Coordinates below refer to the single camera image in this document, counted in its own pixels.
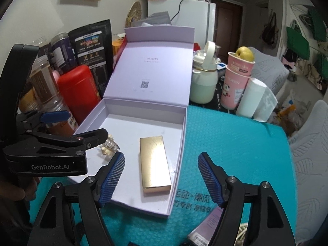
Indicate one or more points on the teal bubble mailer mat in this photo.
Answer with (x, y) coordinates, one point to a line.
(249, 150)

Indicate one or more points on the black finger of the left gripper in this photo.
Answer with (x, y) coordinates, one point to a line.
(53, 145)

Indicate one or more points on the dark blue lidded jar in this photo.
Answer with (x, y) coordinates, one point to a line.
(63, 53)

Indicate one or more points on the open lavender gift box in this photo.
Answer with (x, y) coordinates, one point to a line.
(147, 96)

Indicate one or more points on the black snack pouch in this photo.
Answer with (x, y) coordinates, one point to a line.
(92, 46)

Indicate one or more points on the yellow pear fruit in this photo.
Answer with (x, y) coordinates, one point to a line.
(245, 53)

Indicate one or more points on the person's left hand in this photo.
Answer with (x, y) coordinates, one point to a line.
(15, 193)

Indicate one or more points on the white refrigerator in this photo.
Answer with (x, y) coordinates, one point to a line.
(189, 13)

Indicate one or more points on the red canister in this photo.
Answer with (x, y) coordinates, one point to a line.
(79, 91)

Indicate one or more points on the grey leaf chair cover far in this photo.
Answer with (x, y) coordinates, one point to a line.
(270, 70)

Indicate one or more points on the pale green kettle jug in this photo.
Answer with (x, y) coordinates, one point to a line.
(204, 74)

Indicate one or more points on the gold rectangular box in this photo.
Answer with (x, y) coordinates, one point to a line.
(154, 166)

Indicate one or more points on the grey leaf chair cover near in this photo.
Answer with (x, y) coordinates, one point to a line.
(309, 151)

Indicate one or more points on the clear jar brown contents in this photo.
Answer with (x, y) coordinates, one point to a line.
(50, 98)

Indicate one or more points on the clear cream claw clip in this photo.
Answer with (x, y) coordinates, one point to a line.
(109, 147)

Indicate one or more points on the purple small carton box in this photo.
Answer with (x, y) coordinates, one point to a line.
(203, 233)

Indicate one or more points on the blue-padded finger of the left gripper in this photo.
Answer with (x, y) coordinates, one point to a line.
(34, 119)

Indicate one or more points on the white paper towel roll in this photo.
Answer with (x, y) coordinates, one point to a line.
(258, 101)

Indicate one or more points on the brown entrance door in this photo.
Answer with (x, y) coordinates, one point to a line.
(228, 23)

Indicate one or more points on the green tote bag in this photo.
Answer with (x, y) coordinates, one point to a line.
(297, 42)

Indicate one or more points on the yellow-green hair clip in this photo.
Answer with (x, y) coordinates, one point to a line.
(241, 235)

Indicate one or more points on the grey leaf chair cover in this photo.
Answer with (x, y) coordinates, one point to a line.
(270, 70)
(309, 151)

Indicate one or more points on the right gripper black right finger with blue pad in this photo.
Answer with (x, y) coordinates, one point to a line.
(267, 224)

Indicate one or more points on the pink paper cup stack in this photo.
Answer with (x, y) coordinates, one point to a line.
(237, 74)

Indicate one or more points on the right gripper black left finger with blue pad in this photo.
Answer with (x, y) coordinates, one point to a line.
(70, 212)

